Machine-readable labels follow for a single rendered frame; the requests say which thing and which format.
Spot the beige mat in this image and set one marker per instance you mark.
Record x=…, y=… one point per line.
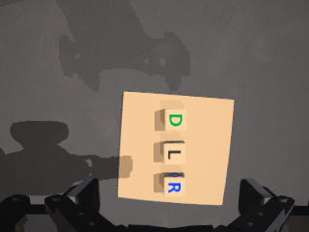
x=207, y=139

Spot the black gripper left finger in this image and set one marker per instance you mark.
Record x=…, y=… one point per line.
x=17, y=214

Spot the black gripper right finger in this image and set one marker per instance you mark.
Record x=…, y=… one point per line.
x=269, y=217

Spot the beige block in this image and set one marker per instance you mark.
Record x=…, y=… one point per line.
x=175, y=119
x=174, y=184
x=174, y=152

